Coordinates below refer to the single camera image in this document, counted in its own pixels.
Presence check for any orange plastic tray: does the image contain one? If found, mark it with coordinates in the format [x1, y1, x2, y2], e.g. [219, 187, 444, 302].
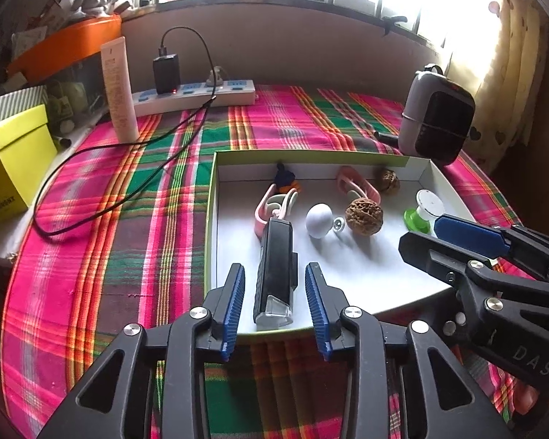
[5, 14, 122, 83]

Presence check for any green white cardboard box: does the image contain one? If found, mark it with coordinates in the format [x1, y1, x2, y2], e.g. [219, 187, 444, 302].
[204, 150, 479, 344]

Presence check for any yellow cardboard box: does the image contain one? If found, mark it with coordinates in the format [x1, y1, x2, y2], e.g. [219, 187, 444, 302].
[0, 104, 59, 232]

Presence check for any grey desk heater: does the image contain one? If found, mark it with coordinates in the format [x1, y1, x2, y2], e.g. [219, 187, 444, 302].
[398, 63, 477, 168]

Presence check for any green white striped box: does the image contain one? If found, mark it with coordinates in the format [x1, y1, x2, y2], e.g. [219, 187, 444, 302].
[0, 85, 49, 133]

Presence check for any green white spool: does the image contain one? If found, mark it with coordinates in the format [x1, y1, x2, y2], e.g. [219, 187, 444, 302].
[403, 189, 444, 232]

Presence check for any black charger cable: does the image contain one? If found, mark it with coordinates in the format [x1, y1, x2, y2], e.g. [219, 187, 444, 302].
[33, 26, 220, 239]

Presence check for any black charger adapter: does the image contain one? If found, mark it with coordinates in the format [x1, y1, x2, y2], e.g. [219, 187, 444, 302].
[152, 54, 182, 96]

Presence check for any cream heart print curtain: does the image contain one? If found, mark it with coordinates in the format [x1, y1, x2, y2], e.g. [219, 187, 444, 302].
[448, 0, 549, 170]

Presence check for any pink white clip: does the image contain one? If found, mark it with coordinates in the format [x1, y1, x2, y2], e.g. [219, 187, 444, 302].
[336, 166, 381, 203]
[254, 183, 300, 239]

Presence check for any orange blue toy figure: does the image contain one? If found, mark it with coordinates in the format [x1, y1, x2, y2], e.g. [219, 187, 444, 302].
[272, 162, 301, 193]

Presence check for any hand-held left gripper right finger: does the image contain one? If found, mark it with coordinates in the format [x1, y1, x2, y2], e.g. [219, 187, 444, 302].
[304, 262, 518, 439]

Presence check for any white round knob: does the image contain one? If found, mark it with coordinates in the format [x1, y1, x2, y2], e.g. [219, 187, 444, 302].
[305, 203, 346, 239]

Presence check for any white power strip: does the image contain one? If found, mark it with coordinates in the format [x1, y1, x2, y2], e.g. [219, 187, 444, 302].
[132, 79, 257, 117]

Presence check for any pale printed carton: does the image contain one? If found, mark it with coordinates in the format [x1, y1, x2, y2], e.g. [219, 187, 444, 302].
[14, 27, 49, 56]

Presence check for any pink green plaid tablecloth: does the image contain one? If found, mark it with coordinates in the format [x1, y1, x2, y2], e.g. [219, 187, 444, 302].
[2, 83, 531, 439]

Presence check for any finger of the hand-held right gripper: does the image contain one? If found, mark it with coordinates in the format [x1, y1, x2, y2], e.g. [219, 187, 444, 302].
[434, 214, 549, 284]
[399, 232, 549, 327]

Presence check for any brown walnut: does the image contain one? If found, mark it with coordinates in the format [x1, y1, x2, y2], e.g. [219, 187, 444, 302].
[344, 196, 384, 235]
[376, 168, 401, 195]

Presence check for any black bike light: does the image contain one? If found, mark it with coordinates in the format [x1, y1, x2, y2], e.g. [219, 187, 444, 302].
[253, 218, 299, 332]

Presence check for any cream cosmetic tube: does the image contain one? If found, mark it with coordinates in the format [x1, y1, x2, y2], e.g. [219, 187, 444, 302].
[101, 37, 140, 143]

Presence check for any glass tank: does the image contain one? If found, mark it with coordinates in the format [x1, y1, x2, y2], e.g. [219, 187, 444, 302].
[46, 57, 111, 126]

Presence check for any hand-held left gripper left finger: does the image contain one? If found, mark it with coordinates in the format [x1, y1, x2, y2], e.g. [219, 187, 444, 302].
[37, 263, 246, 439]

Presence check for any black window latch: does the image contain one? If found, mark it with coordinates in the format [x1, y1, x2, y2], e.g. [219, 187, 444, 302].
[382, 16, 408, 37]

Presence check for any person's right hand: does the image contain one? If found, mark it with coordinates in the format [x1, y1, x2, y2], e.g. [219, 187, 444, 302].
[505, 372, 547, 417]

